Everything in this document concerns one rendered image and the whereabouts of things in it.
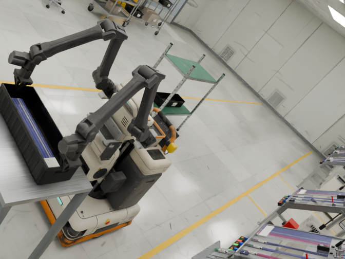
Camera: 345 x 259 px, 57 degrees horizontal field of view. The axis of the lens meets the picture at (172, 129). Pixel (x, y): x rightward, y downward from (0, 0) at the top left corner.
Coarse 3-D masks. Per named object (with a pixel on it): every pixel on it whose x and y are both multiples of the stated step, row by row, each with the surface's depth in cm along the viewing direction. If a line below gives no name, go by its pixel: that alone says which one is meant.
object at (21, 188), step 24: (0, 120) 158; (0, 144) 147; (0, 168) 138; (24, 168) 146; (0, 192) 129; (24, 192) 136; (48, 192) 144; (72, 192) 154; (0, 216) 132; (48, 240) 179
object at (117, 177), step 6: (84, 162) 208; (114, 162) 219; (84, 168) 208; (108, 174) 214; (114, 174) 214; (120, 174) 218; (102, 180) 227; (108, 180) 213; (114, 180) 211; (120, 180) 215; (102, 186) 217; (108, 186) 213; (114, 186) 216; (120, 186) 222; (108, 192) 218
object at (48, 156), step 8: (16, 104) 166; (24, 104) 170; (24, 112) 166; (24, 120) 161; (32, 120) 165; (32, 128) 160; (32, 136) 156; (40, 136) 160; (40, 144) 155; (48, 152) 155; (48, 160) 151
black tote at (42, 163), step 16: (0, 96) 162; (16, 96) 173; (32, 96) 175; (16, 112) 153; (32, 112) 175; (48, 112) 167; (16, 128) 153; (48, 128) 166; (32, 144) 145; (48, 144) 164; (32, 160) 145; (48, 176) 143; (64, 176) 151
